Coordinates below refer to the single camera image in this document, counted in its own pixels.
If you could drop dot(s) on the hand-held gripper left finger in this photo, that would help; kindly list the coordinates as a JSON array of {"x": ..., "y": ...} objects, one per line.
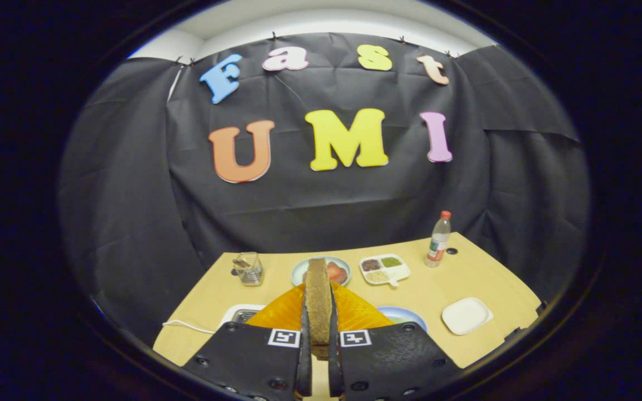
[{"x": 254, "y": 362}]

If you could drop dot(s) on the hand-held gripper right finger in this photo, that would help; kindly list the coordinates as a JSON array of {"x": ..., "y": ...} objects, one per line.
[{"x": 393, "y": 362}]

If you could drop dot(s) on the brown toast bread slice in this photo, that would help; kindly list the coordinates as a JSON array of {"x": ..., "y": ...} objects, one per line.
[{"x": 319, "y": 306}]

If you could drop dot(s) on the blue plate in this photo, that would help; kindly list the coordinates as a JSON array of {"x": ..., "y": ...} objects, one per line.
[{"x": 407, "y": 317}]

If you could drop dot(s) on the white toaster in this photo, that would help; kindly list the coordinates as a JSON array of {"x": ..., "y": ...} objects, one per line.
[{"x": 237, "y": 314}]

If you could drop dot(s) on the small white square plate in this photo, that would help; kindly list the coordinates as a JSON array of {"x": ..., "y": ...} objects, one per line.
[{"x": 466, "y": 316}]

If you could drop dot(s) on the metal mesh utensil holder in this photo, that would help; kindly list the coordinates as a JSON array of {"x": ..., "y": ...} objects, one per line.
[{"x": 249, "y": 273}]

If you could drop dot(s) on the white divided seed tray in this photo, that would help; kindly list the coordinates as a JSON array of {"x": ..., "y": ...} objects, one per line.
[{"x": 388, "y": 272}]

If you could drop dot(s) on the brown meat patty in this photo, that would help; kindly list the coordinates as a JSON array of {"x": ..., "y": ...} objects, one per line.
[{"x": 342, "y": 277}]

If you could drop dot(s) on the pale green plate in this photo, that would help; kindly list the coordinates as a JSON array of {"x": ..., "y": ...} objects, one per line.
[{"x": 298, "y": 273}]

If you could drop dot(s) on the wooden chopsticks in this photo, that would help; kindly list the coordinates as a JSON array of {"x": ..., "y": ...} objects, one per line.
[{"x": 241, "y": 262}]

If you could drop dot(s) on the red tomato slice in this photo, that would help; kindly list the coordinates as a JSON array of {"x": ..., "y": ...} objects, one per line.
[{"x": 334, "y": 269}]

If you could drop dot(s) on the clear plastic water bottle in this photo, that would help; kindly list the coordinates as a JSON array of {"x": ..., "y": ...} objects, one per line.
[{"x": 438, "y": 245}]

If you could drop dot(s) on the black backdrop cloth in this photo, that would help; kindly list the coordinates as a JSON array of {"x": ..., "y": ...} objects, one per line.
[{"x": 326, "y": 206}]

